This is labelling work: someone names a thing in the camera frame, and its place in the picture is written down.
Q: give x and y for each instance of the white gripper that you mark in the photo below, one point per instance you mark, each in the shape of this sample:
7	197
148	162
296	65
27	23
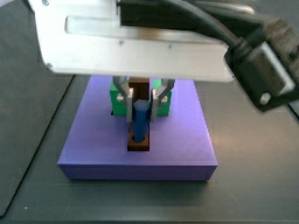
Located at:
83	41

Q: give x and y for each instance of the blue hexagonal peg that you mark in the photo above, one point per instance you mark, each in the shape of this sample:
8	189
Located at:
140	120

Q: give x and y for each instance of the brown slotted holder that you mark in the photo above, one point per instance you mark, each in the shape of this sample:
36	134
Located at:
132	145

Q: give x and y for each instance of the green block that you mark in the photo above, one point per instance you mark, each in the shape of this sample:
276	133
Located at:
140	85

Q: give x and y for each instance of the purple base block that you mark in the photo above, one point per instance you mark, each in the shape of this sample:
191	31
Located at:
105	148

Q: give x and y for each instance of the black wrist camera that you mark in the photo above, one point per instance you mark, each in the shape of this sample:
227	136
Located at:
264	63

